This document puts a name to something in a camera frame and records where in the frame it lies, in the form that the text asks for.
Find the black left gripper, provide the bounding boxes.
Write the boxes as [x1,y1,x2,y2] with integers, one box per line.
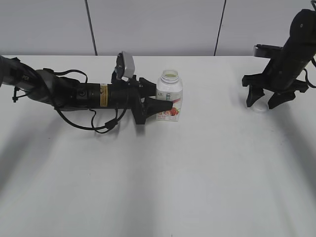
[108,75,173,125]

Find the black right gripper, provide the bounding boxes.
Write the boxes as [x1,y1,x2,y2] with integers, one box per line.
[242,53,308,109]

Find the white plastic bottle cap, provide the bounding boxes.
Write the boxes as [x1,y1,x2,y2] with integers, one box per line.
[252,104,268,113]

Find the white strawberry yogurt bottle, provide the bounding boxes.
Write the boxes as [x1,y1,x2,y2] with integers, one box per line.
[156,69,184,122]

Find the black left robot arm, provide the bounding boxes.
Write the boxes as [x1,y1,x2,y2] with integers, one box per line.
[0,51,173,124]

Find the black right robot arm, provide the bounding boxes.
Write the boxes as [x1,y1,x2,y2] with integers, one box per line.
[242,9,316,109]

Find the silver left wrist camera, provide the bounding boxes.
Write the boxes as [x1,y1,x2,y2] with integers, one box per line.
[114,51,135,80]

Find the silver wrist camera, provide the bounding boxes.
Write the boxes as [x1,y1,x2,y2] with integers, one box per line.
[253,44,282,59]
[114,51,135,80]

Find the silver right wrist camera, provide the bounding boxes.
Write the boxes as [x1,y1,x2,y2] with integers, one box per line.
[253,44,282,59]

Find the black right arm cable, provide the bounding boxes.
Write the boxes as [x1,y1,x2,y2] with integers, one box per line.
[302,56,316,88]

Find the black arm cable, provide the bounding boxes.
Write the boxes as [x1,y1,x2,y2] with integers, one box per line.
[302,56,316,88]
[54,106,126,134]

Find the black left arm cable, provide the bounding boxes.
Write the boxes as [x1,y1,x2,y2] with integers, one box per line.
[54,106,126,134]

